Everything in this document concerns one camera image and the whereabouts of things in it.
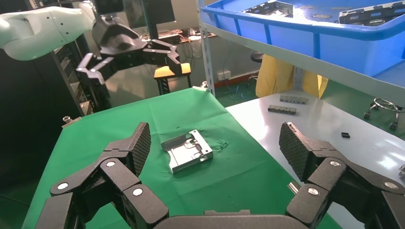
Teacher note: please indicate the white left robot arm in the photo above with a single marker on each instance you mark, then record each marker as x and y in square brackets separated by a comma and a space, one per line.
[38, 31]

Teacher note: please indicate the silver sheet metal bracket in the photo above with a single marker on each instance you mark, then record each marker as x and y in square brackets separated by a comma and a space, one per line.
[186, 151]

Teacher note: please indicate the green table cloth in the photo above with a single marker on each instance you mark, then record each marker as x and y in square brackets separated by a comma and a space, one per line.
[95, 126]

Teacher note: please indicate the grey metal bracket part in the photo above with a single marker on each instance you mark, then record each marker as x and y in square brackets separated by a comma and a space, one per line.
[370, 14]
[272, 7]

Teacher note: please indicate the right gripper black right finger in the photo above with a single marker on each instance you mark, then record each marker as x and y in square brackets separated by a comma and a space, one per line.
[326, 173]

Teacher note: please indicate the person in yellow garment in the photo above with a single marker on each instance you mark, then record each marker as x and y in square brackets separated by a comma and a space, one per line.
[275, 79]

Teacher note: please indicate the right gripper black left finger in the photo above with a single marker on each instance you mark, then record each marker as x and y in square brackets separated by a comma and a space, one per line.
[117, 173]

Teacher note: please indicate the white metal shelf rack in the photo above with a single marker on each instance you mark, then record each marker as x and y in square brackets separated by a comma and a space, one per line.
[316, 126]

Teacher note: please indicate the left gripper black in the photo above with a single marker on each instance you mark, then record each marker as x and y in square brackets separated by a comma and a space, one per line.
[117, 39]

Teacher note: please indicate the black equipment cabinet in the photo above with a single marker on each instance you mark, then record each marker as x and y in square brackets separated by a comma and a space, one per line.
[31, 110]

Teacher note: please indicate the black round stool seat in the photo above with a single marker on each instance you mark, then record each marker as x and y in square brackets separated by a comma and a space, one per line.
[258, 57]

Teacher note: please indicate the blue plastic bin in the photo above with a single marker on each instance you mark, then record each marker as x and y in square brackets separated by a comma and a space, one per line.
[284, 41]

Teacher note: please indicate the white wall socket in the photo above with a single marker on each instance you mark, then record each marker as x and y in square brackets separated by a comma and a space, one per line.
[224, 75]

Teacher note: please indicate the yellow topped stool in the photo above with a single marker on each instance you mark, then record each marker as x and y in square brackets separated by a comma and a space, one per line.
[164, 72]

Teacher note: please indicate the small black block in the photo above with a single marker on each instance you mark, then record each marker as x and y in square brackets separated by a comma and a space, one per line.
[345, 135]

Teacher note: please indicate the grey toothed metal bar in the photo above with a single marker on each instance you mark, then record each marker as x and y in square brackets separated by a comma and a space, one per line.
[282, 109]
[293, 99]

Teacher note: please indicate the chrome stool wheel base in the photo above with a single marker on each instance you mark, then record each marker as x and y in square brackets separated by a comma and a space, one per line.
[367, 115]

